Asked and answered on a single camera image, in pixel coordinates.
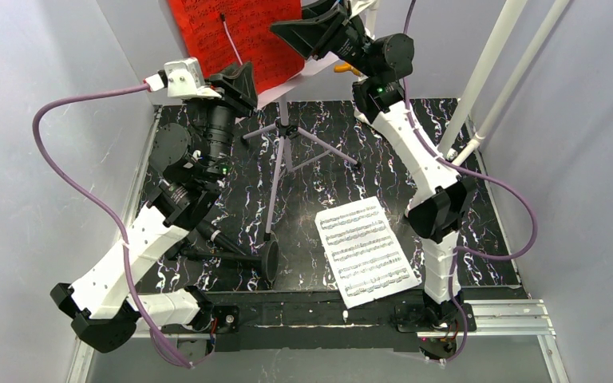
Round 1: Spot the lilac perforated music desk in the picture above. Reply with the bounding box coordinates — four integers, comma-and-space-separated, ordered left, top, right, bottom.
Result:
160, 0, 371, 125

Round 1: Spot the red sheet music page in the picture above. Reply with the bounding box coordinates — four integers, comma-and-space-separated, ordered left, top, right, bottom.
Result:
166, 0, 307, 93

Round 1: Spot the lilac folding tripod stand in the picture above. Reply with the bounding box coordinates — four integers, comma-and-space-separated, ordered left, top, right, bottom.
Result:
240, 96, 362, 241

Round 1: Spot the black microphone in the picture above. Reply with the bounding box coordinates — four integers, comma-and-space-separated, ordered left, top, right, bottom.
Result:
196, 220, 247, 255

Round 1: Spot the black microphone desk stand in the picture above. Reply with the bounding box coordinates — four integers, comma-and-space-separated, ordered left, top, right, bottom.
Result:
164, 239, 279, 287

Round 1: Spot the white sheet music page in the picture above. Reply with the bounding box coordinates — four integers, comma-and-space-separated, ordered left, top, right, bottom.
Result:
315, 196, 420, 309

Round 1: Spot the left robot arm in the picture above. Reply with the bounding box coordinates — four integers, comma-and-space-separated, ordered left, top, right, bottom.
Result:
50, 58, 258, 353

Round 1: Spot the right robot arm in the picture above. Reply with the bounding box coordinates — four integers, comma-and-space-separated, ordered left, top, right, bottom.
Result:
269, 1, 477, 326

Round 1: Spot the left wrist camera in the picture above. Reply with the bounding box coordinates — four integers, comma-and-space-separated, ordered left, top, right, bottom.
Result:
143, 57, 222, 100

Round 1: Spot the white pvc pipe frame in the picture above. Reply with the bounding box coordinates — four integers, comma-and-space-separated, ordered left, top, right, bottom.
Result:
351, 0, 572, 165

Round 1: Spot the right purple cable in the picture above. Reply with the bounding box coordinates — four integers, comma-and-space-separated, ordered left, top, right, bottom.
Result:
401, 0, 540, 363

